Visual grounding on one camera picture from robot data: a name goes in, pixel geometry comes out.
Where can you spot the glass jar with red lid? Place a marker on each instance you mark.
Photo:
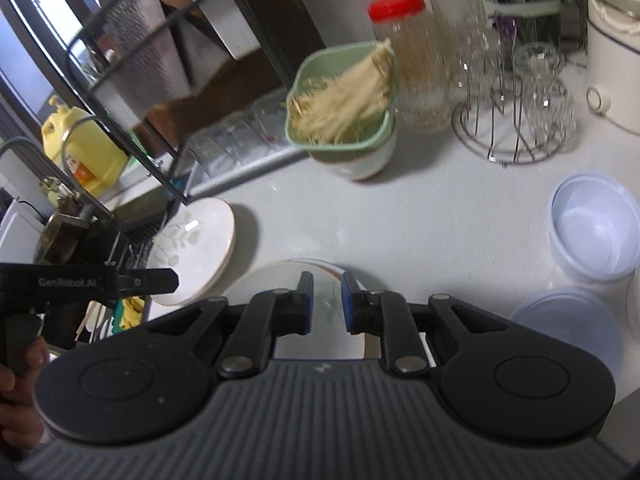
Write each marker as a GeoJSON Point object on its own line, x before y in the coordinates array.
{"type": "Point", "coordinates": [420, 70]}

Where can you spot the translucent plastic lid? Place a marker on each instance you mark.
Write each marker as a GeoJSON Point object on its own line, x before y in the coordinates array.
{"type": "Point", "coordinates": [570, 325]}

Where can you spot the black metal dish rack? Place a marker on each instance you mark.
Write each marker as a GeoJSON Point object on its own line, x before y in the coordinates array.
{"type": "Point", "coordinates": [165, 35]}

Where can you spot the yellow detergent bottle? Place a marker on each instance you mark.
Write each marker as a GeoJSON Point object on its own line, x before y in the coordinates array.
{"type": "Point", "coordinates": [85, 150]}

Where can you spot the dried pale noodles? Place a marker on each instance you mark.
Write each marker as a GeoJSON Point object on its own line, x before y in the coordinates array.
{"type": "Point", "coordinates": [340, 100]}

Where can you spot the white bowl with brown rim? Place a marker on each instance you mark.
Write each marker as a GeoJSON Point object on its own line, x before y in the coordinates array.
{"type": "Point", "coordinates": [365, 162]}

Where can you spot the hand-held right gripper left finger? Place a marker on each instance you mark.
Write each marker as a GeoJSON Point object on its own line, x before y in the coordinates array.
{"type": "Point", "coordinates": [306, 305]}

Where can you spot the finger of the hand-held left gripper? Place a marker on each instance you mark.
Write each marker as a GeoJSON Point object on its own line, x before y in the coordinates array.
{"type": "Point", "coordinates": [150, 281]}

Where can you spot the white plate with leaf print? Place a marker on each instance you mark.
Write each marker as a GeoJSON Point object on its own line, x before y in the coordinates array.
{"type": "Point", "coordinates": [200, 240]}

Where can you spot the clear drinking glass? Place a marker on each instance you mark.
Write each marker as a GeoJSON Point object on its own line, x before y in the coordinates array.
{"type": "Point", "coordinates": [547, 107]}
{"type": "Point", "coordinates": [539, 62]}
{"type": "Point", "coordinates": [475, 55]}

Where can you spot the green utensil holder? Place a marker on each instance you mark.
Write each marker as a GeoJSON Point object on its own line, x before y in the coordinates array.
{"type": "Point", "coordinates": [530, 20]}

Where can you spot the person's left hand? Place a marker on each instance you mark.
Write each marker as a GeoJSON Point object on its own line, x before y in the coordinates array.
{"type": "Point", "coordinates": [17, 410]}

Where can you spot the row of glass tumblers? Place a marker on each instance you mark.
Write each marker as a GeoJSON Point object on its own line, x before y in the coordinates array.
{"type": "Point", "coordinates": [240, 135]}

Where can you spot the yellow sponge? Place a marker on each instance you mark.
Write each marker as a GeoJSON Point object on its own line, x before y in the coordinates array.
{"type": "Point", "coordinates": [132, 312]}

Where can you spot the translucent plastic bowl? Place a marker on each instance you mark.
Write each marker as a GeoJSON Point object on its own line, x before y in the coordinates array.
{"type": "Point", "coordinates": [595, 230]}

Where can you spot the metal sink faucet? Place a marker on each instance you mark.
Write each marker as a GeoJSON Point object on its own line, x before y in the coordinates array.
{"type": "Point", "coordinates": [45, 170]}

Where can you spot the plain white plate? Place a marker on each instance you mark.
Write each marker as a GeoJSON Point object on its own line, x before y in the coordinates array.
{"type": "Point", "coordinates": [270, 280]}

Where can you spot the white electric pot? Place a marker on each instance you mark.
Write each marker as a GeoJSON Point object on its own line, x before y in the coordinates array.
{"type": "Point", "coordinates": [615, 60]}

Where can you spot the green bowl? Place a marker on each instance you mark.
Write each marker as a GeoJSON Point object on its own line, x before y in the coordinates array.
{"type": "Point", "coordinates": [345, 147]}

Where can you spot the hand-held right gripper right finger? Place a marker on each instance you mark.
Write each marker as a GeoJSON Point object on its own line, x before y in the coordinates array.
{"type": "Point", "coordinates": [348, 307]}

